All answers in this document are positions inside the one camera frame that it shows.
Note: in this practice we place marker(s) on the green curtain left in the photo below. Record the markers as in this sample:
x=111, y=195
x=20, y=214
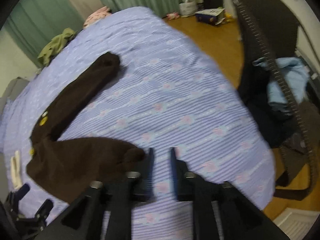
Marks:
x=33, y=23

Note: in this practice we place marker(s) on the blue cardboard box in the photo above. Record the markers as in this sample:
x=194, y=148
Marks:
x=211, y=16

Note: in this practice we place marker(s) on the dark brown pants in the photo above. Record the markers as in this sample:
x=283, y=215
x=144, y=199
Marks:
x=65, y=166

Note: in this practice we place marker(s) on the light blue cloth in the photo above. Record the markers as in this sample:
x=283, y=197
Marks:
x=296, y=76

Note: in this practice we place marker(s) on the white shopping bag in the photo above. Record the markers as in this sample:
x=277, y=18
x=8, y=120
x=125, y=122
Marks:
x=187, y=8

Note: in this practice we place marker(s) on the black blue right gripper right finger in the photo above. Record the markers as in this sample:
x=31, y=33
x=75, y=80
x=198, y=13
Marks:
x=220, y=211

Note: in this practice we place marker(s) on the grey bed headboard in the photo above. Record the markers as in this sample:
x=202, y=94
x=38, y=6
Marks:
x=13, y=90

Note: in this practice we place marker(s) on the dark wicker chair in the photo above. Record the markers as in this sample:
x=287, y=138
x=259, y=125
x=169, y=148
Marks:
x=269, y=30

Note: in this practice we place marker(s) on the purple floral bed sheet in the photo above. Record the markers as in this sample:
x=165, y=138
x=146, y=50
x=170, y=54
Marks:
x=170, y=95

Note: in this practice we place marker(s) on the olive green garment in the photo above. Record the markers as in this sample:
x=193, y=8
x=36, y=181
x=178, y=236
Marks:
x=55, y=46

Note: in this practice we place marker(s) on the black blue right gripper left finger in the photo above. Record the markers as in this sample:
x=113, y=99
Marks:
x=104, y=211

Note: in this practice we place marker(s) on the pink patterned cloth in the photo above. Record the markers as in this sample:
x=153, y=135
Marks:
x=96, y=16

